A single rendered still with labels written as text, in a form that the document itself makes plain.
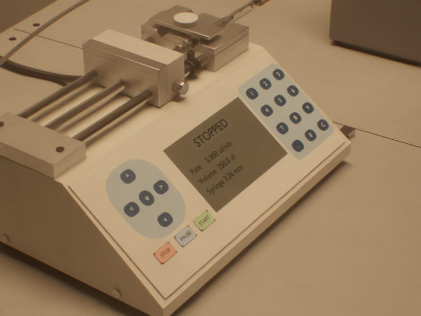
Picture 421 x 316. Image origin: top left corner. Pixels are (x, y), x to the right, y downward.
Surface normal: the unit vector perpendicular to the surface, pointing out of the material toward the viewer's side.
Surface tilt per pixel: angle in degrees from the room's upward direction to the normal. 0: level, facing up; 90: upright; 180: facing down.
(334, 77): 0
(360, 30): 90
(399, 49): 90
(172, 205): 36
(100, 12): 0
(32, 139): 0
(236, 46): 90
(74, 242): 87
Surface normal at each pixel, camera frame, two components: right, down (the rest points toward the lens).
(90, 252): -0.58, 0.40
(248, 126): 0.48, -0.49
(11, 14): 0.86, 0.28
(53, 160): 0.00, -0.84
